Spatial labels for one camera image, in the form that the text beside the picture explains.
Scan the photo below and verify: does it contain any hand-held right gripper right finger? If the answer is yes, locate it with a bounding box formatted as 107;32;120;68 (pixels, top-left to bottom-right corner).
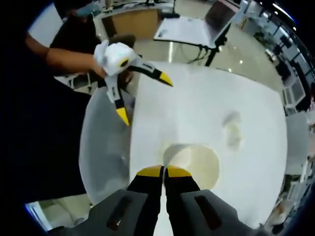
164;165;244;236

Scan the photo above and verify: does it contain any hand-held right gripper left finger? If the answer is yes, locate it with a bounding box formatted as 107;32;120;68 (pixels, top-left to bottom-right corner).
88;165;165;236

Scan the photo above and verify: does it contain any wooden side desk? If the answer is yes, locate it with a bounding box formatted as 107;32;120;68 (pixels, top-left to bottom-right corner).
99;3;163;41

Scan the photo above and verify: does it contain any open laptop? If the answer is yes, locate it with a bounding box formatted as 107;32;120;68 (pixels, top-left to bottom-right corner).
153;0;241;49

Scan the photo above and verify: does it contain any person's masked head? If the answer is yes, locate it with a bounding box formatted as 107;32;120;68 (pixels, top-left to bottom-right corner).
67;0;103;18

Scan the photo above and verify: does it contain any grey plastic chair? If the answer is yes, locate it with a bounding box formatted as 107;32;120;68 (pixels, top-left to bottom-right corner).
78;86;140;205
284;113;310;176

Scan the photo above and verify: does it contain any person's dark clothing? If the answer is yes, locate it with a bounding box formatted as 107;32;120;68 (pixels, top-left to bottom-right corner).
23;7;105;205

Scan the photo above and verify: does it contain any white office chair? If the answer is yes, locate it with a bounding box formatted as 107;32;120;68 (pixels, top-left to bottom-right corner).
280;78;307;116

